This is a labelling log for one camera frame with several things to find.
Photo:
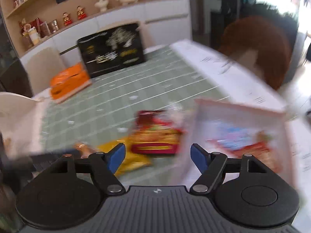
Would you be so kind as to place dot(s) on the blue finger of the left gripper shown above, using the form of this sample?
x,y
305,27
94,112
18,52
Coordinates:
x,y
38,161

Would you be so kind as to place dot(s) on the yellow snack packet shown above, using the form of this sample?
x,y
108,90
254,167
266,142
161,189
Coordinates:
x,y
132,161

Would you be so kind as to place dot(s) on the beige scalloped cloth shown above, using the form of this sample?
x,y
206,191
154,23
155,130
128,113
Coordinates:
x,y
21,122

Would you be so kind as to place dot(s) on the pink cardboard box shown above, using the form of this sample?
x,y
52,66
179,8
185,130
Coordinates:
x,y
274,123

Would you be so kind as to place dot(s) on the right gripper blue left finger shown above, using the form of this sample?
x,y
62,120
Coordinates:
x,y
104,166

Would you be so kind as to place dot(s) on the orange tissue box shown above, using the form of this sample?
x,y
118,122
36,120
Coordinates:
x,y
69,82

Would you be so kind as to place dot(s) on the white flower vase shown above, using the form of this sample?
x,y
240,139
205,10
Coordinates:
x,y
101,5

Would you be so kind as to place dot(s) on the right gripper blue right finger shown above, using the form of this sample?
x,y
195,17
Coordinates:
x,y
212,169

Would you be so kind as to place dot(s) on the white cabinet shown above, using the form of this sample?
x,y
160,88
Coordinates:
x,y
167,21

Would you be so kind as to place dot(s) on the beige dining chair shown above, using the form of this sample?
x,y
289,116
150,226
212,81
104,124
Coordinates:
x,y
42,67

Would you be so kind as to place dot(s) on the brown round chair back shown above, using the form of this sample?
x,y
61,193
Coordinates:
x,y
269,41

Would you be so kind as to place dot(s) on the red spicy snack packet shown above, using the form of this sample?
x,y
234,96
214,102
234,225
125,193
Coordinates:
x,y
157,132

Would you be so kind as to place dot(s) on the red cracker packet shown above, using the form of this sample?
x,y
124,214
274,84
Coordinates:
x,y
261,151

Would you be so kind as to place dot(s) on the green grid tablecloth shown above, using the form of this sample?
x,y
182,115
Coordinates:
x,y
102,115

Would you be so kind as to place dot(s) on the round bun packet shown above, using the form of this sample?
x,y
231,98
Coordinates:
x,y
84,149

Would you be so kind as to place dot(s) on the red doll figurine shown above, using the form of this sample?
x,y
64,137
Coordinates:
x,y
81,13
66,19

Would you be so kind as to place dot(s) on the peppa pig candy packet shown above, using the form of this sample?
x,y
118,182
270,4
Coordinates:
x,y
228,136

